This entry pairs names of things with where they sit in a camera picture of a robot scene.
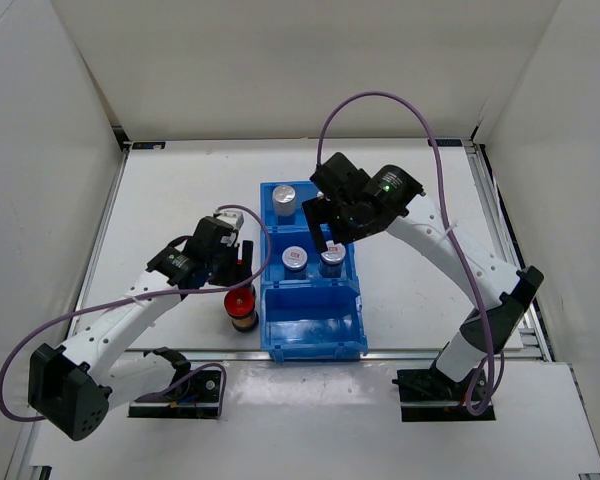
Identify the blue storage bin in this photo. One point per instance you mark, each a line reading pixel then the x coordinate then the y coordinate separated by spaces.
pixel 304 190
pixel 312 323
pixel 282 239

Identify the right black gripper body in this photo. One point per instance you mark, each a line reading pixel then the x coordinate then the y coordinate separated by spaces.
pixel 345 228

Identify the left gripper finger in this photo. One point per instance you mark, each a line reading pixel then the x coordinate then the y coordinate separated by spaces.
pixel 247 259
pixel 228 280

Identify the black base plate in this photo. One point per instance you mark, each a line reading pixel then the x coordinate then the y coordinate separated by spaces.
pixel 200 397
pixel 426 396

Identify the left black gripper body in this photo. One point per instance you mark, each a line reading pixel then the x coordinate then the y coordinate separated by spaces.
pixel 227 258

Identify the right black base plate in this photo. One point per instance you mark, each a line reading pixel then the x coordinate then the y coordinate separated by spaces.
pixel 426 396

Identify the middle blue storage bin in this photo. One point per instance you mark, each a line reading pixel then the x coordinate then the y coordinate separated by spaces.
pixel 282 239

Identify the near blue storage bin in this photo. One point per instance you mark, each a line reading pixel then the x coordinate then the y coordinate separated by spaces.
pixel 312 323

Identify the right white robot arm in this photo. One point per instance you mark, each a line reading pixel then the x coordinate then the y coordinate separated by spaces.
pixel 500 292

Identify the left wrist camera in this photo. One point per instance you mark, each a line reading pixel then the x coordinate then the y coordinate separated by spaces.
pixel 234 218

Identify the red-lid sauce jar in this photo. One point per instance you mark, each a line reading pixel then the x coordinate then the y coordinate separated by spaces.
pixel 240 306
pixel 240 287

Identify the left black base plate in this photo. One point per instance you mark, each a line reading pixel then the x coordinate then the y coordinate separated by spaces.
pixel 200 397

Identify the white-lid spice jar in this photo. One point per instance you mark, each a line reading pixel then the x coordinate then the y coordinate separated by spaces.
pixel 294 261
pixel 332 260

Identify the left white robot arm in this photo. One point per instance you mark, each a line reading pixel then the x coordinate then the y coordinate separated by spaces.
pixel 75 384

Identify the far blue storage bin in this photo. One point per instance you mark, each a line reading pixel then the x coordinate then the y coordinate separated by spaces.
pixel 304 190

